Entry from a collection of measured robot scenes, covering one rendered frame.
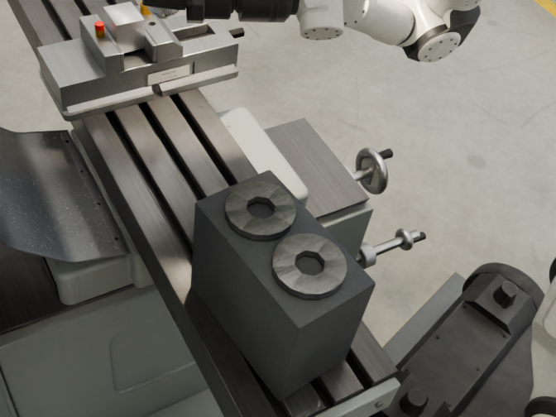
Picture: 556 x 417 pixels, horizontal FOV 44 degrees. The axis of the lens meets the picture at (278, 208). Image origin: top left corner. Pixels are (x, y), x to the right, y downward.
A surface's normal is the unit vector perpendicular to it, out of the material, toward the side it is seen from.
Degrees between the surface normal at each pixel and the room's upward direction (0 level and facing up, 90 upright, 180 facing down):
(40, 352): 90
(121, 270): 90
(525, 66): 0
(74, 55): 0
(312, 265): 0
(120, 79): 90
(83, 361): 90
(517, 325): 45
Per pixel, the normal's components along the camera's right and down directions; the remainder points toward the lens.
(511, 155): 0.12, -0.65
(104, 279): 0.49, 0.69
